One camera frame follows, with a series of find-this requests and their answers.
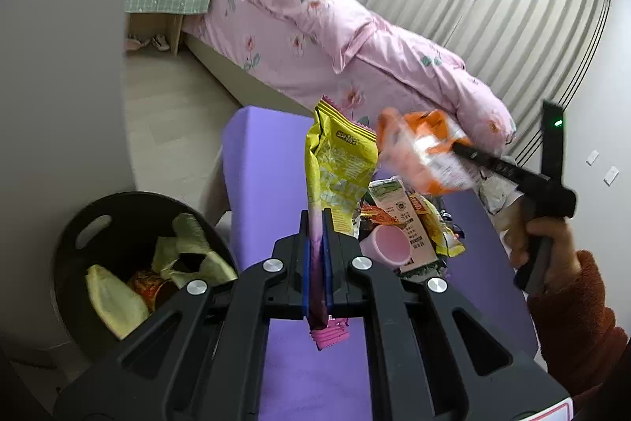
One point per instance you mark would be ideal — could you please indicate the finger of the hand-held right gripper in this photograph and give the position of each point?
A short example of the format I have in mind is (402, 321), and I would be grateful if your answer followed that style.
(493, 163)

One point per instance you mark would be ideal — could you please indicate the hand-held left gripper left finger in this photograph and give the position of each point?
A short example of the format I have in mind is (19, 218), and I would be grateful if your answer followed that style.
(306, 263)

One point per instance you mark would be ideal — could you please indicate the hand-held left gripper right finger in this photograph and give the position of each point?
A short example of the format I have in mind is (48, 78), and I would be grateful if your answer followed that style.
(328, 263)

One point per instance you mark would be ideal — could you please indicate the orange snack packet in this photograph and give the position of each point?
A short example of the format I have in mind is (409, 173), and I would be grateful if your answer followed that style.
(424, 154)

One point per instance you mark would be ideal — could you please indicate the green white milk carton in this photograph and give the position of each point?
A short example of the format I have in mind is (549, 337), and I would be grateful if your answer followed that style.
(406, 216)

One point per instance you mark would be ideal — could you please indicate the yellow snack bag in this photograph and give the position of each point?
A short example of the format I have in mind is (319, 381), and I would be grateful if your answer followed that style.
(340, 164)

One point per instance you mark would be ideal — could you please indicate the black trash bin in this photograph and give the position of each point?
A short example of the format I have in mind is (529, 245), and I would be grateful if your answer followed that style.
(74, 263)

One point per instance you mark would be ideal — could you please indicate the person's right forearm fleece sleeve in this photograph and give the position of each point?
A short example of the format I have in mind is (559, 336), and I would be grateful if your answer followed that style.
(577, 327)

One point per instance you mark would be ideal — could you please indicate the person's right hand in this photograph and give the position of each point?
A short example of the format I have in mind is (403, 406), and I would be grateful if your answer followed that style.
(559, 248)

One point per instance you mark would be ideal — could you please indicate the white crumpled wrapper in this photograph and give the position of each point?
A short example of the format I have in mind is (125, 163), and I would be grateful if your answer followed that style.
(495, 194)

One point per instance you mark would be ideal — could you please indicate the pink cup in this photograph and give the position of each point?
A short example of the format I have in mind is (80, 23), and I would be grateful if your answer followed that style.
(387, 248)

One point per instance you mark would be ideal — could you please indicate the yellow red snack packet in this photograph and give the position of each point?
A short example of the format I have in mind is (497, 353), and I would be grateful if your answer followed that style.
(441, 233)

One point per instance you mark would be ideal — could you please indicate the purple table mat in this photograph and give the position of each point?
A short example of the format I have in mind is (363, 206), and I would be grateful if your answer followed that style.
(266, 184)

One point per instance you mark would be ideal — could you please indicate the yellow-green crumpled wrapper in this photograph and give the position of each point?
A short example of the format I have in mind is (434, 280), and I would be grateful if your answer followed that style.
(197, 248)

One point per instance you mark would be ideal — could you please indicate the red instant noodle cup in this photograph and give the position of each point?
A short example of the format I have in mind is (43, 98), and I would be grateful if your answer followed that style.
(148, 288)

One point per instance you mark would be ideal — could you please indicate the pale yellow wrapper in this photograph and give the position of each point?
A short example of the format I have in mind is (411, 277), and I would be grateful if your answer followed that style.
(113, 302)

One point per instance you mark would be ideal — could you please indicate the pink floral duvet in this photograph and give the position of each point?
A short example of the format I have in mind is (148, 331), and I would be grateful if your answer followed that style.
(296, 41)

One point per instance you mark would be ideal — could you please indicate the white slipper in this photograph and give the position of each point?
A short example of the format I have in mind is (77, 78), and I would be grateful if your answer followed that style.
(161, 42)

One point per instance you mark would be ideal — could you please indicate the wooden nightstand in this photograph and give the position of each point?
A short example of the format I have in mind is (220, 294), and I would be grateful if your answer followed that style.
(172, 31)

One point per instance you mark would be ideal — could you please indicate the pink slipper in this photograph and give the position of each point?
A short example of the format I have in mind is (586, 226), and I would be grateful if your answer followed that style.
(135, 43)

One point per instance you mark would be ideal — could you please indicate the white wall socket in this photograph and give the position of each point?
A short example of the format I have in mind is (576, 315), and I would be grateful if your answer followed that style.
(593, 157)
(611, 175)

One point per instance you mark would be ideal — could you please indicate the beige bed frame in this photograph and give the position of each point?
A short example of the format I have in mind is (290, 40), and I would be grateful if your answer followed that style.
(231, 71)

